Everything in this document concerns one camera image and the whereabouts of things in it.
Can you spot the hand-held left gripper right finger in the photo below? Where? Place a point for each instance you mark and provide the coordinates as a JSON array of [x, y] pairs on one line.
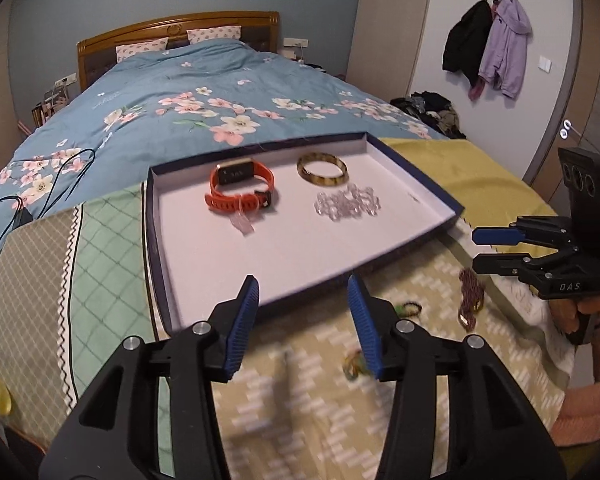
[[367, 320]]

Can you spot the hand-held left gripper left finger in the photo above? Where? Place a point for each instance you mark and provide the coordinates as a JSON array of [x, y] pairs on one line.
[[245, 320]]

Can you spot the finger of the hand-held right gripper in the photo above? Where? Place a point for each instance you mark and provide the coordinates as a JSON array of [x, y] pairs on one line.
[[500, 264], [495, 235]]

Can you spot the white tray with blue rim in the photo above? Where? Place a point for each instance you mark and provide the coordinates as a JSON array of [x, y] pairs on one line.
[[305, 250]]

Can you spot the person's right hand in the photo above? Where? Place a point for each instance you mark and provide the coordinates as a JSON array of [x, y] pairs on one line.
[[562, 316]]

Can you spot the yellow blanket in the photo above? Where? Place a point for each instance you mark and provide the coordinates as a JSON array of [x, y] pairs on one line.
[[480, 170]]

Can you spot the orange smartwatch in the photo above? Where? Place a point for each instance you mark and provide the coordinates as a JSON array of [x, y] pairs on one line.
[[219, 199]]

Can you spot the wooden door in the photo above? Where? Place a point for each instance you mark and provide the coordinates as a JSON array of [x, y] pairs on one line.
[[590, 60]]

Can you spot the pile of dark clothes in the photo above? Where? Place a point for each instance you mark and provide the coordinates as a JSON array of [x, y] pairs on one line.
[[430, 107]]

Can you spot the patchwork patterned blanket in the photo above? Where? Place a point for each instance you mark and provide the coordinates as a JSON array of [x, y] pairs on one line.
[[105, 285]]

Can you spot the tortoiseshell bangle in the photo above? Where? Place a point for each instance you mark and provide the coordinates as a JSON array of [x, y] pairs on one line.
[[325, 180]]

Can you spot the purple jacket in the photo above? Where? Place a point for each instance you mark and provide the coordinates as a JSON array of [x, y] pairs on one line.
[[507, 45]]

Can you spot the black jacket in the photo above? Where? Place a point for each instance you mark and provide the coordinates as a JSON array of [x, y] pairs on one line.
[[465, 40]]

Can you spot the black charger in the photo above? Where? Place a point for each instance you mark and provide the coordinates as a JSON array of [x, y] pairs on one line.
[[24, 217]]

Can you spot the blue floral duvet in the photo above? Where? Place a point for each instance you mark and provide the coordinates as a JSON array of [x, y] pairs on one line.
[[155, 77]]

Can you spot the floral print pillow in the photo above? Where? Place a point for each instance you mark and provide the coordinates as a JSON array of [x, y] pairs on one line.
[[212, 34], [140, 49]]

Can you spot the bedside clutter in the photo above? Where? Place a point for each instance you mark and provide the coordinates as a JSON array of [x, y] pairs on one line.
[[50, 105]]

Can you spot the wooden headboard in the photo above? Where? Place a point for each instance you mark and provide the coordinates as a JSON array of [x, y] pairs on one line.
[[180, 24]]

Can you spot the white light switch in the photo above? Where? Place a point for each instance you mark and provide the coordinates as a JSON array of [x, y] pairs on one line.
[[545, 63]]

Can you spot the white wall socket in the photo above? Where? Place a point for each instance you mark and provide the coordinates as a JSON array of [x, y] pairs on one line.
[[65, 79], [295, 42]]

